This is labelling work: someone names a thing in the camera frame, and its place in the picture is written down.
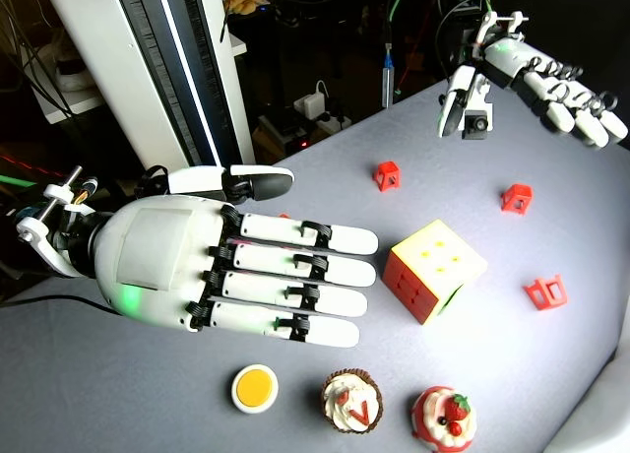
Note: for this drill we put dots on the silver and blue stick device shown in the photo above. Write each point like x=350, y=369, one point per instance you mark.
x=388, y=84

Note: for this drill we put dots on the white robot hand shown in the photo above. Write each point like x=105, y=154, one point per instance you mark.
x=147, y=256
x=507, y=61

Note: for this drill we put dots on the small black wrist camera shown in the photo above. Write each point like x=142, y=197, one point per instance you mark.
x=477, y=124

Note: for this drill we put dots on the toy bread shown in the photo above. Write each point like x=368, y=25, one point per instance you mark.
x=241, y=2

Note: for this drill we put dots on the white robot body column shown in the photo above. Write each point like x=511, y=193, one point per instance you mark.
x=113, y=79

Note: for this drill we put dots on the toy strawberry cream cake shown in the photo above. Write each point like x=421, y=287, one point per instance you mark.
x=443, y=418

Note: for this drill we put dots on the white power strip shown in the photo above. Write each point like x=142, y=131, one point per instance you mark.
x=334, y=123

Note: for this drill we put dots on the grey table cloth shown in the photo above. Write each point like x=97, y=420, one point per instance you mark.
x=147, y=399

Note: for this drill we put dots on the black box with red light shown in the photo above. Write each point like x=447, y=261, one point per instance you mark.
x=297, y=143

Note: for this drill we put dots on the white power adapter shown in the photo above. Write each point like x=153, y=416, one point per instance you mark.
x=310, y=106

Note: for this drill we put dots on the yellow round button, white rim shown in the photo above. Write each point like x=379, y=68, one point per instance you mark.
x=254, y=388

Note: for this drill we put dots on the Rubik's cube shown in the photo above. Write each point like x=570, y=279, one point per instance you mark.
x=433, y=261

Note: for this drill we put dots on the toy cupcake, brown wrapper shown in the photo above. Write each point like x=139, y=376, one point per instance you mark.
x=352, y=401

